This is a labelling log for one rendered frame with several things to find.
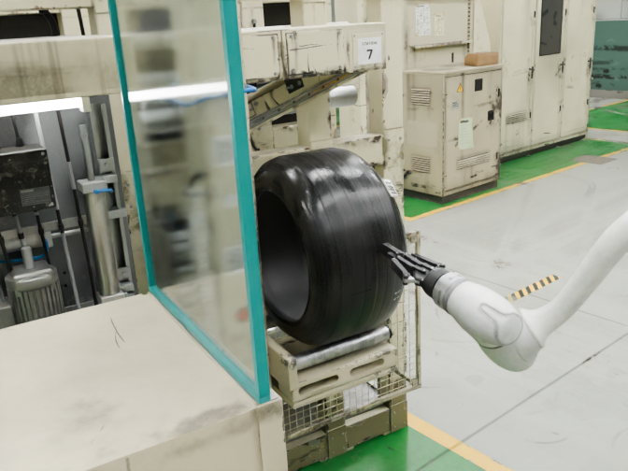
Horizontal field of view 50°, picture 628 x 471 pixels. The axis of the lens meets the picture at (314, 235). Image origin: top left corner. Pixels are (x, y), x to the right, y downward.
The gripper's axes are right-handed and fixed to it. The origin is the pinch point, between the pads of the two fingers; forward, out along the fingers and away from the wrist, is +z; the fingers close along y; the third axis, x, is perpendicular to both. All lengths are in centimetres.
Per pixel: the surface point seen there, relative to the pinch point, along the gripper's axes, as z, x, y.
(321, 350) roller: 12.1, 33.0, 13.3
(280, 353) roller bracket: 12.8, 29.9, 25.8
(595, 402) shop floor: 27, 128, -150
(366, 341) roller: 11.1, 34.2, -1.7
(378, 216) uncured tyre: 8.6, -6.7, -1.4
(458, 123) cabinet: 340, 96, -339
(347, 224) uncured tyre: 8.4, -6.5, 8.6
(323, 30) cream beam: 57, -47, -13
